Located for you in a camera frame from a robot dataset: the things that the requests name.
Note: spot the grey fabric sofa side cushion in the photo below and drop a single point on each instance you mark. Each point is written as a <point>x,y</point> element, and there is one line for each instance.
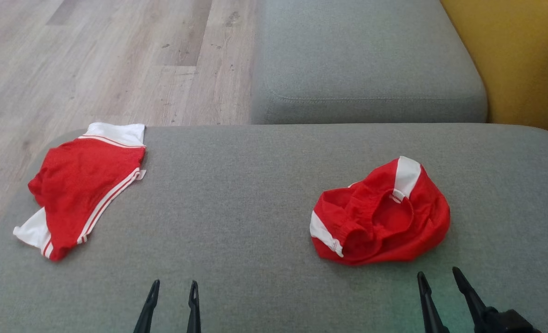
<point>361,55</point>

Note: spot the grey fabric sofa seat cushion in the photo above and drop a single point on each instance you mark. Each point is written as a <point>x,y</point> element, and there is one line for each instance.
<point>232,208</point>

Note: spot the red garment white side panels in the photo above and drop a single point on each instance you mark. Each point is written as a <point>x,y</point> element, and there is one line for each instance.
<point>421,222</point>

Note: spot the red shorts double white stripes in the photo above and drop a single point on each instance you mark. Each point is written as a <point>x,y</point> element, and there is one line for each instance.
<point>79,185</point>

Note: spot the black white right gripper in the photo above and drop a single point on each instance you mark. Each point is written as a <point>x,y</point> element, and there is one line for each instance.
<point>505,323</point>

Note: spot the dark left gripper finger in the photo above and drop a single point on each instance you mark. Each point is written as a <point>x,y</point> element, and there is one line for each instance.
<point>148,314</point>
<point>193,314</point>

